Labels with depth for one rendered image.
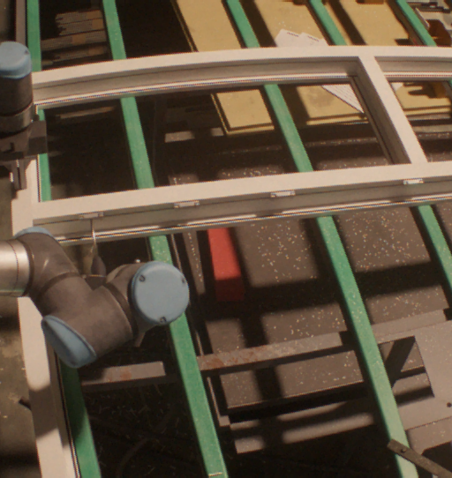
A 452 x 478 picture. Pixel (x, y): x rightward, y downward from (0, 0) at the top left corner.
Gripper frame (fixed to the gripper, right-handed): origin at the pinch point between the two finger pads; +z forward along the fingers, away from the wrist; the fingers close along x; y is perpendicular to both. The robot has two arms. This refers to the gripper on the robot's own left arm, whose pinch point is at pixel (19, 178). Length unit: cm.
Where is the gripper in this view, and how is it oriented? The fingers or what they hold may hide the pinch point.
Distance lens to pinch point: 176.3
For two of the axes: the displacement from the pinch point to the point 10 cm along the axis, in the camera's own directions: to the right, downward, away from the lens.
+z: -0.6, 6.3, 7.7
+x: -9.8, 1.1, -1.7
